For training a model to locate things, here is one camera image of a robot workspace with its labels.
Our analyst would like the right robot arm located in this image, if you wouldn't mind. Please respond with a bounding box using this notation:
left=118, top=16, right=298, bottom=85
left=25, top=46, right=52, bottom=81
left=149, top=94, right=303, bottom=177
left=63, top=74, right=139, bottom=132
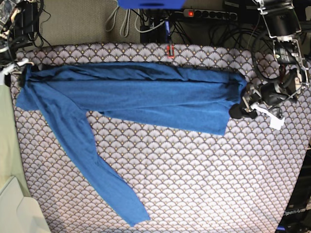
left=0, top=0, right=31, bottom=87

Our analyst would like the blue long-sleeve T-shirt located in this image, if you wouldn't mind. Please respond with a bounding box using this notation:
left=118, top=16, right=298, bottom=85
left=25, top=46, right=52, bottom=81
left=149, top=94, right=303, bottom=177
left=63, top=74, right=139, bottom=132
left=16, top=62, right=246, bottom=226

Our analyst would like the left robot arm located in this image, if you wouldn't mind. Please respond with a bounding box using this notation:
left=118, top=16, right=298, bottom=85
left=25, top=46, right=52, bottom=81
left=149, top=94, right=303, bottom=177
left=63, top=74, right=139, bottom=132
left=229, top=0, right=310, bottom=130

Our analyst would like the fan-patterned tablecloth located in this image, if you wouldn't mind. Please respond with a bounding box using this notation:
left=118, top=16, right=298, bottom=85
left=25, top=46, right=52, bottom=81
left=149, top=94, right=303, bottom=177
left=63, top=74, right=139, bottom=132
left=6, top=42, right=311, bottom=233

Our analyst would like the white plastic bin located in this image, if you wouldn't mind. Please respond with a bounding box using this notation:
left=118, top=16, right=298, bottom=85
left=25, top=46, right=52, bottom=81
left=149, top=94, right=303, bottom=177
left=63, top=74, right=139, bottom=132
left=0, top=176, right=50, bottom=233

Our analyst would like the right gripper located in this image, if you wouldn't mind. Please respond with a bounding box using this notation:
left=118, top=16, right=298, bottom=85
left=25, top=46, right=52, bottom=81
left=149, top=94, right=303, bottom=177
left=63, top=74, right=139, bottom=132
left=0, top=58, right=33, bottom=87

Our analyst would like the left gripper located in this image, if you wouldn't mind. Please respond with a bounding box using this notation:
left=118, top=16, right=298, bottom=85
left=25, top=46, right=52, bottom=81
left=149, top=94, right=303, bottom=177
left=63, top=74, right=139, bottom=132
left=229, top=83, right=286, bottom=130

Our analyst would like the black power strip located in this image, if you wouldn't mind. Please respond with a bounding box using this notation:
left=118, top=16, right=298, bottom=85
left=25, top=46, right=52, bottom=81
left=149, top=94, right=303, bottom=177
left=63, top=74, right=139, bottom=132
left=183, top=9, right=238, bottom=21

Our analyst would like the red clamp on table edge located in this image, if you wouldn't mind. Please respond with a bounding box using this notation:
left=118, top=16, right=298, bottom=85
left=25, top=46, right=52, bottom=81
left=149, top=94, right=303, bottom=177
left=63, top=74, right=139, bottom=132
left=165, top=44, right=175, bottom=59

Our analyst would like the black OpenArm base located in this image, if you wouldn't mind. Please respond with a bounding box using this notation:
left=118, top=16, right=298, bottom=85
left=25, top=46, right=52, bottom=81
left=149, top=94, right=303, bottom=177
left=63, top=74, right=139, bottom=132
left=276, top=148, right=311, bottom=233

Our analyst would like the black power adapter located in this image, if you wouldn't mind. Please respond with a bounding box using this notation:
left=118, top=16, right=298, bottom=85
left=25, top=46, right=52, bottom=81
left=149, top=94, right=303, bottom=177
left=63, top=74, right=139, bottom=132
left=14, top=1, right=42, bottom=41

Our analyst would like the blue box at top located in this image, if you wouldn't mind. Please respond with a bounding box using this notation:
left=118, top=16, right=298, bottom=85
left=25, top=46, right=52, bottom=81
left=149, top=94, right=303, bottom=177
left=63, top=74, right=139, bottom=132
left=118, top=0, right=185, bottom=9

